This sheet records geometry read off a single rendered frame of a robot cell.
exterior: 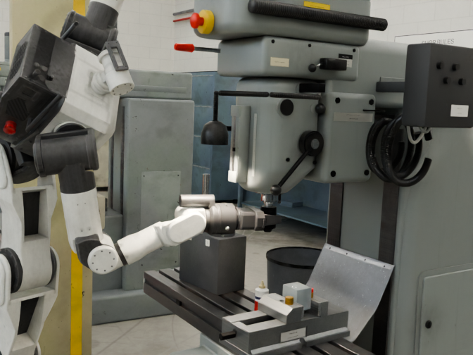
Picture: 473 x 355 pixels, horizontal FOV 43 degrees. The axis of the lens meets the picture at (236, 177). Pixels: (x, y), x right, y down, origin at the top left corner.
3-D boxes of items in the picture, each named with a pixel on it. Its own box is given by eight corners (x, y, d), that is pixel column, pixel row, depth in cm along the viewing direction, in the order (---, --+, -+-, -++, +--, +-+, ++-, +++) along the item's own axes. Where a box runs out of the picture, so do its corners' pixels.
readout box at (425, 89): (428, 127, 150) (434, 41, 147) (400, 125, 158) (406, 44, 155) (478, 128, 161) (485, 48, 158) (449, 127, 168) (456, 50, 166)
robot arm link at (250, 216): (266, 206, 167) (224, 206, 163) (264, 240, 168) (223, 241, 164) (251, 198, 179) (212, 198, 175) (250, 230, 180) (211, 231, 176)
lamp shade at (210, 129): (195, 143, 158) (196, 120, 157) (211, 142, 164) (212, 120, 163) (217, 145, 154) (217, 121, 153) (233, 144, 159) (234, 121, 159)
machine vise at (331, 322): (250, 361, 148) (252, 318, 147) (217, 341, 160) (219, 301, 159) (351, 335, 168) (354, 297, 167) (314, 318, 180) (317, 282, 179)
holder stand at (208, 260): (216, 295, 197) (219, 235, 195) (178, 279, 214) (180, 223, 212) (244, 289, 205) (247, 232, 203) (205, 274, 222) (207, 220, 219)
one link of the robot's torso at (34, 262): (-12, 292, 189) (-21, 144, 186) (38, 281, 202) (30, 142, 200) (15, 299, 179) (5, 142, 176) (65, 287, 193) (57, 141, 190)
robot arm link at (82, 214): (75, 281, 154) (61, 198, 148) (71, 262, 166) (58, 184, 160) (120, 271, 158) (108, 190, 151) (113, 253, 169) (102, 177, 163)
